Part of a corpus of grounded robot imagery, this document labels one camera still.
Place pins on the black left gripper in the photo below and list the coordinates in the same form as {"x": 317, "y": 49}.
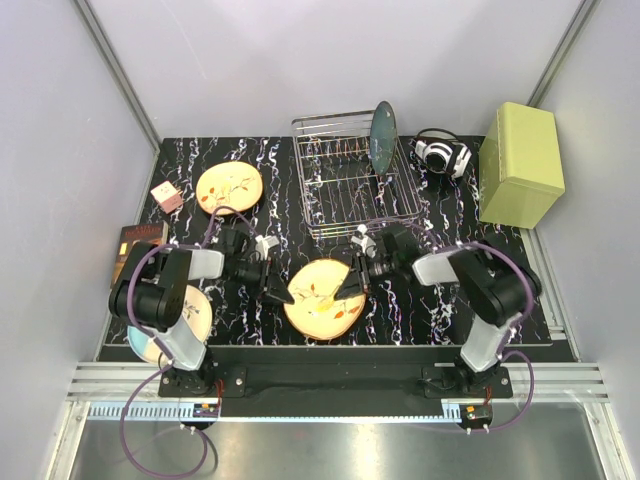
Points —
{"x": 267, "y": 276}

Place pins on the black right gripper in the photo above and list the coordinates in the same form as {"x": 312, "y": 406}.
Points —
{"x": 353, "y": 285}

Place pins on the beige leaf pattern plate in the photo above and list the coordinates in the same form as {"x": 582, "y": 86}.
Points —
{"x": 316, "y": 312}

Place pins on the blue glazed plate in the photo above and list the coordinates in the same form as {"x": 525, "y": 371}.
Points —
{"x": 383, "y": 133}

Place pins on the cream plate with sprig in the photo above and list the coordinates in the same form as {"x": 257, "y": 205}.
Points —
{"x": 198, "y": 313}

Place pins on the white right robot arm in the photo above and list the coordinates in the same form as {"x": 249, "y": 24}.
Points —
{"x": 500, "y": 292}

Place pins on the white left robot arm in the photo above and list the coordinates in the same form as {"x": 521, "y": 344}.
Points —
{"x": 150, "y": 290}

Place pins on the yellow floral plate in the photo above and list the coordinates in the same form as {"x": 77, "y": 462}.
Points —
{"x": 234, "y": 184}

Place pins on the dark cover paperback book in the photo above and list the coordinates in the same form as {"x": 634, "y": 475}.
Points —
{"x": 154, "y": 233}

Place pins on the pink cube power adapter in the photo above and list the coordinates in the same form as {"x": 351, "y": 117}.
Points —
{"x": 167, "y": 196}

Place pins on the light blue plate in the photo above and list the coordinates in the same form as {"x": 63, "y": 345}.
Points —
{"x": 145, "y": 348}

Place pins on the white black headphones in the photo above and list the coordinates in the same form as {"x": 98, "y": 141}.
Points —
{"x": 442, "y": 152}

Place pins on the green rectangular box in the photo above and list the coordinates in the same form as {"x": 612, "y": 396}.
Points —
{"x": 520, "y": 168}

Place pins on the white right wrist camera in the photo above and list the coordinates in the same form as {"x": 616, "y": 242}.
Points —
{"x": 362, "y": 240}

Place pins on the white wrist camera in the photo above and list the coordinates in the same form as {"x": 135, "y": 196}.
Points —
{"x": 362, "y": 240}
{"x": 263, "y": 244}

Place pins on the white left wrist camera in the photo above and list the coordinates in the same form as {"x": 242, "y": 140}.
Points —
{"x": 263, "y": 244}

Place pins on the metal wire dish rack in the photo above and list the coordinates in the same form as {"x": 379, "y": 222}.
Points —
{"x": 340, "y": 189}

